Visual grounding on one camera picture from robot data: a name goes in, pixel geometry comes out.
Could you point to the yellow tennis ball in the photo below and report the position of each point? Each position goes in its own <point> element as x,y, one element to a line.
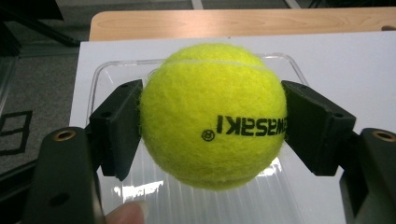
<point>202,102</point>

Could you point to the grey metal table frame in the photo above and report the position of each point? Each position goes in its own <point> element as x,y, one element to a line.
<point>196,3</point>

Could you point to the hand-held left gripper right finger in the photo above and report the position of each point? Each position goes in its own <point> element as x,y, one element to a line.
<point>317,133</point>

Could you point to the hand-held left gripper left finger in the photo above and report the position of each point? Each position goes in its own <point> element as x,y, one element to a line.
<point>120,124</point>

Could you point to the clear plastic container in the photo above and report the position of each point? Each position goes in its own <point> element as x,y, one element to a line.
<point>186,205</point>

